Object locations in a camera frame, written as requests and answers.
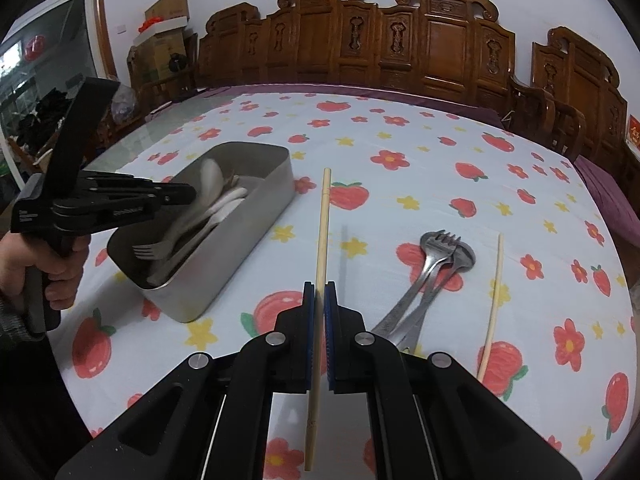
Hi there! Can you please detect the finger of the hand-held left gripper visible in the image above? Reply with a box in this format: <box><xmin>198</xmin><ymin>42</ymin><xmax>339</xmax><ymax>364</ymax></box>
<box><xmin>149</xmin><ymin>182</ymin><xmax>197</xmax><ymax>207</ymax></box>
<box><xmin>47</xmin><ymin>77</ymin><xmax>122</xmax><ymax>182</ymax></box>

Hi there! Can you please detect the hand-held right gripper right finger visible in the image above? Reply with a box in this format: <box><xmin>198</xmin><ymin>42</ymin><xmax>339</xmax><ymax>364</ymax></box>
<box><xmin>324</xmin><ymin>281</ymin><xmax>583</xmax><ymax>480</ymax></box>

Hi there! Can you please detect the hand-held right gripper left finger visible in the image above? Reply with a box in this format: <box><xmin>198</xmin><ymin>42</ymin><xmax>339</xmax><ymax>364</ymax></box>
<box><xmin>55</xmin><ymin>281</ymin><xmax>317</xmax><ymax>480</ymax></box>

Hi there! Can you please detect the rectangular metal tray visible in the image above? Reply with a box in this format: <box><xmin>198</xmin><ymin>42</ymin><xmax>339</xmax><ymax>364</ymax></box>
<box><xmin>106</xmin><ymin>142</ymin><xmax>294</xmax><ymax>324</ymax></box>

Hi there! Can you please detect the light wooden chopstick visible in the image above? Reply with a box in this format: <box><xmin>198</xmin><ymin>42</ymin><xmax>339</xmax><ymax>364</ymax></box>
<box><xmin>305</xmin><ymin>168</ymin><xmax>332</xmax><ymax>472</ymax></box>
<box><xmin>476</xmin><ymin>234</ymin><xmax>503</xmax><ymax>382</ymax></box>

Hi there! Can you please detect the person's left hand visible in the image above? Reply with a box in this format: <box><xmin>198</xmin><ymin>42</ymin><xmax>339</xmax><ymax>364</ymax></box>
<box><xmin>0</xmin><ymin>232</ymin><xmax>92</xmax><ymax>312</ymax></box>

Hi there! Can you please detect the pile of black clothes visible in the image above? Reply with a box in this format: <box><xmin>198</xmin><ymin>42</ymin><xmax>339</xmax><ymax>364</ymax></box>
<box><xmin>15</xmin><ymin>87</ymin><xmax>76</xmax><ymax>136</ymax></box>

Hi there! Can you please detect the crumpled plastic bag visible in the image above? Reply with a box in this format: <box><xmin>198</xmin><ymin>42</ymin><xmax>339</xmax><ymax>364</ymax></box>
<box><xmin>111</xmin><ymin>85</ymin><xmax>136</xmax><ymax>121</ymax></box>

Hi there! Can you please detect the red door decoration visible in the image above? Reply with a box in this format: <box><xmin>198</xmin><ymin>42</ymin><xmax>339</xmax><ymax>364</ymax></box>
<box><xmin>25</xmin><ymin>35</ymin><xmax>48</xmax><ymax>63</ymax></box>

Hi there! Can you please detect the large brown cardboard box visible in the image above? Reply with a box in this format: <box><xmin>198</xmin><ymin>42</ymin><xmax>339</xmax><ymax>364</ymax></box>
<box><xmin>129</xmin><ymin>30</ymin><xmax>193</xmax><ymax>91</ymax></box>

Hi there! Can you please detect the flat white box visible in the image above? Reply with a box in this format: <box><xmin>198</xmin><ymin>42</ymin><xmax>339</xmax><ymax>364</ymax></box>
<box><xmin>135</xmin><ymin>14</ymin><xmax>191</xmax><ymax>43</ymax></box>

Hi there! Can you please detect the small brown cardboard box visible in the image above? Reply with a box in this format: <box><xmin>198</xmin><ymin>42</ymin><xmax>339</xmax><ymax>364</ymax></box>
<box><xmin>145</xmin><ymin>0</ymin><xmax>190</xmax><ymax>23</ymax></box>

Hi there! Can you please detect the strawberry flower printed tablecloth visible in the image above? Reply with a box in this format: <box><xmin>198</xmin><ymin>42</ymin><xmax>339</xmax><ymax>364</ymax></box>
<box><xmin>60</xmin><ymin>85</ymin><xmax>636</xmax><ymax>480</ymax></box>

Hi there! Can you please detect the carved wooden sofa bench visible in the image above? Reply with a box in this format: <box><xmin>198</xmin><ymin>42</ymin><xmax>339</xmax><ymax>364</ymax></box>
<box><xmin>192</xmin><ymin>0</ymin><xmax>588</xmax><ymax>161</ymax></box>

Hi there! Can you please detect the long purple sofa cushion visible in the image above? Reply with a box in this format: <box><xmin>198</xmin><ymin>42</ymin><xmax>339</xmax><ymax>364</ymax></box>
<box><xmin>195</xmin><ymin>82</ymin><xmax>506</xmax><ymax>126</ymax></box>

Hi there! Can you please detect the square purple armchair cushion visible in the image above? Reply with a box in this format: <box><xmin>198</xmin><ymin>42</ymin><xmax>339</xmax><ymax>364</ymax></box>
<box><xmin>575</xmin><ymin>155</ymin><xmax>640</xmax><ymax>256</ymax></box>

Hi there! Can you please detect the carved wooden armchair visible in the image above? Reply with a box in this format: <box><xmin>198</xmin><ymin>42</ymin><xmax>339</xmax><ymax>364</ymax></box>
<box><xmin>531</xmin><ymin>27</ymin><xmax>640</xmax><ymax>221</ymax></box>

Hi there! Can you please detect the glass door wooden frame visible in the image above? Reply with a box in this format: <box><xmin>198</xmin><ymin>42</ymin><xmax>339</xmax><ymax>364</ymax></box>
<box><xmin>0</xmin><ymin>0</ymin><xmax>120</xmax><ymax>171</ymax></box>

